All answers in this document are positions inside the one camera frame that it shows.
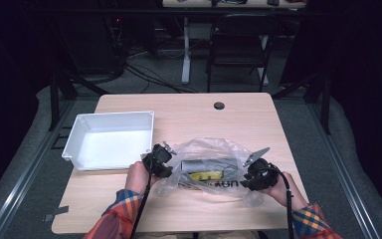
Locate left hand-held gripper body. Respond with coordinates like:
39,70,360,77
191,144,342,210
141,140,178,179

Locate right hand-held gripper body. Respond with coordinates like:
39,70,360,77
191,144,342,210
242,146,280,192

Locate translucent plastic smiley shopping bag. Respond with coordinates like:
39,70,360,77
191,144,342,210
156,136,267,208

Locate person's left hand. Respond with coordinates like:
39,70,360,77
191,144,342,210
124,160,161,196

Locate person's right hand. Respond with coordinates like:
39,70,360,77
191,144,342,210
261,170,309,212

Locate grey packet inside bag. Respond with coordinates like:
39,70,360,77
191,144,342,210
180,158,241,174

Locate white plastic tray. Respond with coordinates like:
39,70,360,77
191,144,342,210
61,110,155,172

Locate black metal stand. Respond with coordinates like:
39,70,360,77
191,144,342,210
47,66,111,131
271,68,333,135

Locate white desk leg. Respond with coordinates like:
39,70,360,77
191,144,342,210
180,16,193,86

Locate black folding chair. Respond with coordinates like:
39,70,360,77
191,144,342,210
206,13,282,94

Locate wooden background desk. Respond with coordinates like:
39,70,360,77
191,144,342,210
161,0,308,10

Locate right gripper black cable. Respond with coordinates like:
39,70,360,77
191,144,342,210
267,166,295,239

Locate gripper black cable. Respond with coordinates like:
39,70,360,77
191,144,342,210
267,166,295,239
129,163,154,239

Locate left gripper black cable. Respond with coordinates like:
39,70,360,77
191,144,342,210
129,163,154,239

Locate metal floor rail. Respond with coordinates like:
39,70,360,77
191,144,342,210
0,99,78,239
305,99,382,239

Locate black floor cables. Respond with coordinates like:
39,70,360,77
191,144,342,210
122,49,199,95

